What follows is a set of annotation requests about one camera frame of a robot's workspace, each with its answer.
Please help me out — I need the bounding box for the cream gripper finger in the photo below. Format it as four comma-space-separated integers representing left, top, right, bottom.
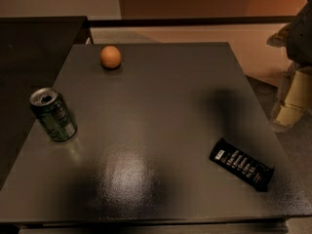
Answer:
270, 62, 312, 133

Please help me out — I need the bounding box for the green soda can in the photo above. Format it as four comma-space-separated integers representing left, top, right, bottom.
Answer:
29, 88, 77, 142

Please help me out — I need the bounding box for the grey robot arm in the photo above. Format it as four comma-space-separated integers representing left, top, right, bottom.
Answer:
267, 0, 312, 133

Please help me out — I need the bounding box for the black chocolate bar wrapper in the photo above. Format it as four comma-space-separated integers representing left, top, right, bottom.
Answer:
210, 138, 274, 192

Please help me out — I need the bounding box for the orange ball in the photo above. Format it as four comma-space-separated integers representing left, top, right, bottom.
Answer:
99, 46, 122, 69

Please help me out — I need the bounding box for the dark side table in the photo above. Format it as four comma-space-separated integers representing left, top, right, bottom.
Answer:
0, 16, 92, 188

